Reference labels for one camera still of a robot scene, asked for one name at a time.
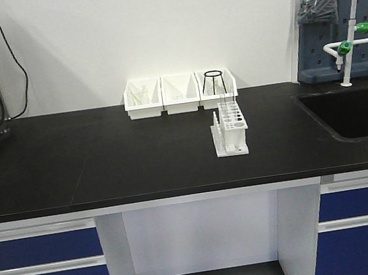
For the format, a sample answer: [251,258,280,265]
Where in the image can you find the white gooseneck lab faucet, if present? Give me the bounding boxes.
[324,0,368,87]

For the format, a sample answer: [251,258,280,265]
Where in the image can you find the white storage bin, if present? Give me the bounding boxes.
[160,73,200,114]
[123,77,164,120]
[194,68,238,110]

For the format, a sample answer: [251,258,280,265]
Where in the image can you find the white test tube rack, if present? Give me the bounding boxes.
[211,101,249,157]

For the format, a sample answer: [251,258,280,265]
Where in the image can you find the clear glass beaker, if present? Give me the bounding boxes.
[129,85,149,106]

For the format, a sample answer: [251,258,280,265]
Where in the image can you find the right white storage bin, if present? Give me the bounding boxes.
[194,68,238,110]

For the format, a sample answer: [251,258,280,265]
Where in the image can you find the left white storage bin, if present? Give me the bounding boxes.
[123,77,164,120]

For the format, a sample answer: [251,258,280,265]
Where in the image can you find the middle white storage bin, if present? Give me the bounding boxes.
[160,73,200,114]

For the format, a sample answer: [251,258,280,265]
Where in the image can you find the blue upper right drawer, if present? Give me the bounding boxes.
[319,187,368,222]

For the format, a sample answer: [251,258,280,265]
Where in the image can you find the black hanging cable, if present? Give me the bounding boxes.
[0,0,34,122]

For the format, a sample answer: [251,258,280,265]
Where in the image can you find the black wire tripod stand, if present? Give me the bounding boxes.
[203,69,227,95]

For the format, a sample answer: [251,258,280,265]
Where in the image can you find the clear glass flask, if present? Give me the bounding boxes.
[212,76,227,95]

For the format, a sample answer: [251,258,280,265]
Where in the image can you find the clear glass test tube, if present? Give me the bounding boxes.
[215,79,225,110]

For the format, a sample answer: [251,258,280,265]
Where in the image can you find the blue upper left drawer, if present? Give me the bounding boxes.
[0,228,103,271]

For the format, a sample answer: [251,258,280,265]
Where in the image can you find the black sink basin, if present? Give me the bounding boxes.
[294,87,368,142]

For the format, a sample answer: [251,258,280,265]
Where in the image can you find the blue pegboard drying rack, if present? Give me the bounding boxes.
[297,0,368,84]

